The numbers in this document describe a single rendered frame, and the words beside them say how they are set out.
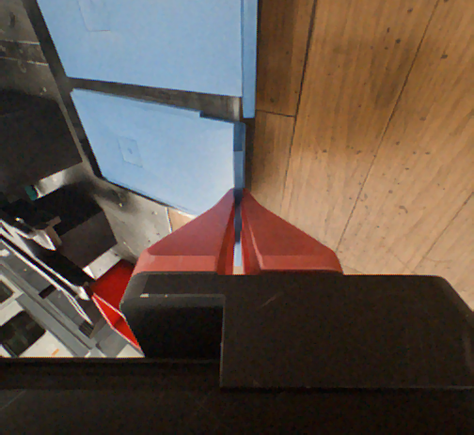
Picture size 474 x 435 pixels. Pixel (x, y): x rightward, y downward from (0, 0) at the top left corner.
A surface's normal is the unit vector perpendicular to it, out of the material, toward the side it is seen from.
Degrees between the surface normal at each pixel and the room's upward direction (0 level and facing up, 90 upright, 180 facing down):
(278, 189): 0
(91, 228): 90
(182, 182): 0
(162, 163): 0
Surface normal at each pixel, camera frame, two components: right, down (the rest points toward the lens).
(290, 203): -0.50, 0.52
